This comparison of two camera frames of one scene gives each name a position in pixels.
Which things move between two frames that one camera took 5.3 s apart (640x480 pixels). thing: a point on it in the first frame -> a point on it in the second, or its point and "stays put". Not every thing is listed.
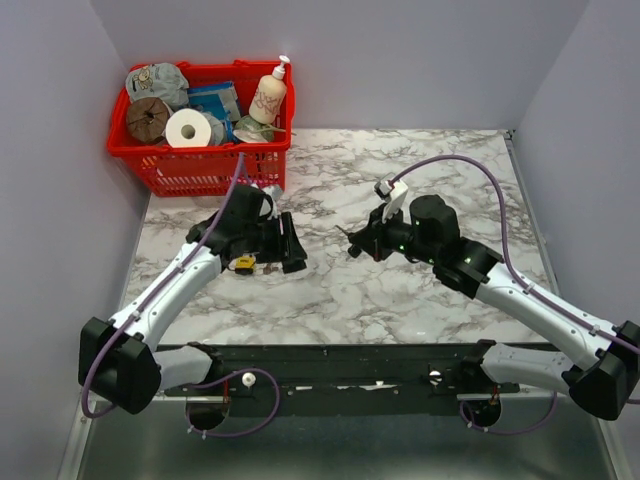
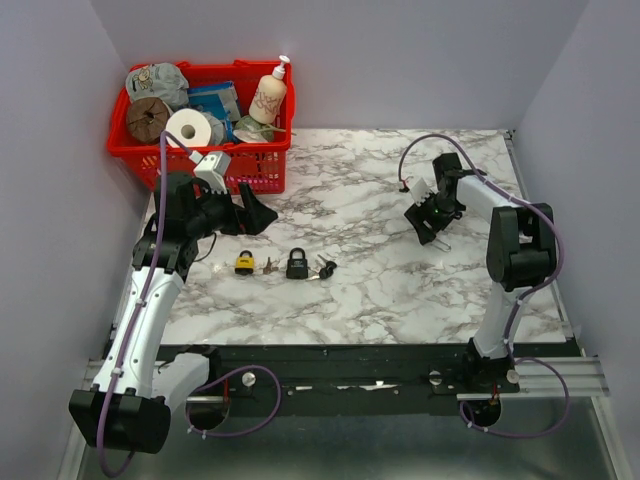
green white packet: (254, 132) stays put
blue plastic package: (217, 99) stays put
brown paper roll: (147, 118) stays put
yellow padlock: (245, 265) stays put
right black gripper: (371, 238) -> (417, 215)
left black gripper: (287, 247) -> (255, 216)
